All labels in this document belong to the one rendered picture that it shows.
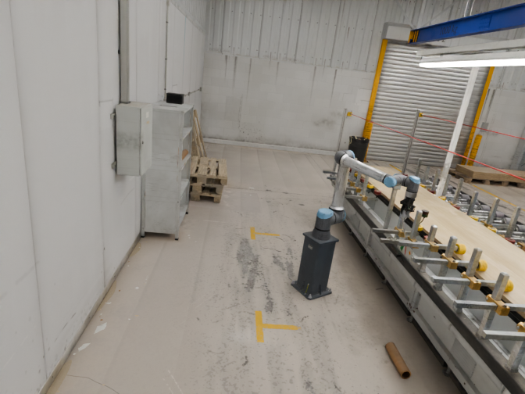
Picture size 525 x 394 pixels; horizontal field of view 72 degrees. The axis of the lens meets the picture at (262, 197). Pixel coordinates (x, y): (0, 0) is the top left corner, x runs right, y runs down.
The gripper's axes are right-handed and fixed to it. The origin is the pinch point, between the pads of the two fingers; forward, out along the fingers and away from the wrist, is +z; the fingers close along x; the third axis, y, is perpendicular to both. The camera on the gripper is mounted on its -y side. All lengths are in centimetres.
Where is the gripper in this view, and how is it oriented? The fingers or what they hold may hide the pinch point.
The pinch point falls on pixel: (403, 218)
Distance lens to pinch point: 329.3
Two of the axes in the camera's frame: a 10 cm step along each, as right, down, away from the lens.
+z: -1.1, 9.5, 3.0
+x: 9.9, 0.9, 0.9
